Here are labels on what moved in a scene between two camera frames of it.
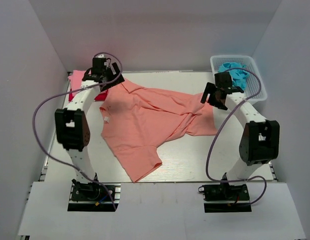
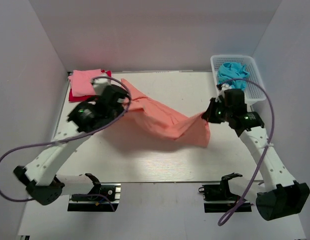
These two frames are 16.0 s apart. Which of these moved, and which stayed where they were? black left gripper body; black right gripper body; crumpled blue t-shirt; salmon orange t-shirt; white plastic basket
Moved: black left gripper body; black right gripper body; salmon orange t-shirt
Stayed: crumpled blue t-shirt; white plastic basket
